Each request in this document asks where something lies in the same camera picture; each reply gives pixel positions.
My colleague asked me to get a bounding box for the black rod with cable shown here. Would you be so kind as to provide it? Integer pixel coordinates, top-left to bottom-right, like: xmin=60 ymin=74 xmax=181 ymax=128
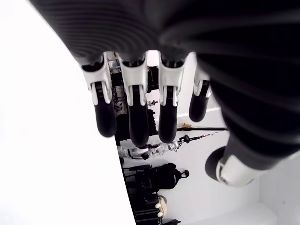
xmin=178 ymin=130 xmax=226 ymax=144

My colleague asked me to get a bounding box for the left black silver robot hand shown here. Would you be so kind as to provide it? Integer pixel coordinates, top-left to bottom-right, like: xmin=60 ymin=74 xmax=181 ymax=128
xmin=28 ymin=0 xmax=300 ymax=187

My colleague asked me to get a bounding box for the black backpack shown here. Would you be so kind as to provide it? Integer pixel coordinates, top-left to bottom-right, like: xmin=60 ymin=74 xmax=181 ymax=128
xmin=156 ymin=162 xmax=190 ymax=191

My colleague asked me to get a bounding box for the long black pole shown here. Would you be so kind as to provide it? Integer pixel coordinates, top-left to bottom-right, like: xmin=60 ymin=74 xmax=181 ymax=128
xmin=177 ymin=126 xmax=227 ymax=131

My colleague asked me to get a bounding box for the black metal rack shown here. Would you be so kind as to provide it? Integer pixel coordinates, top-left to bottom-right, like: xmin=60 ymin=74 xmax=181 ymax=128
xmin=123 ymin=165 xmax=160 ymax=225

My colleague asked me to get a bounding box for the silver humanoid robot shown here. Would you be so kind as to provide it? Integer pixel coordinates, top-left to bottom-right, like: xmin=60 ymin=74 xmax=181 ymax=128
xmin=118 ymin=140 xmax=181 ymax=161

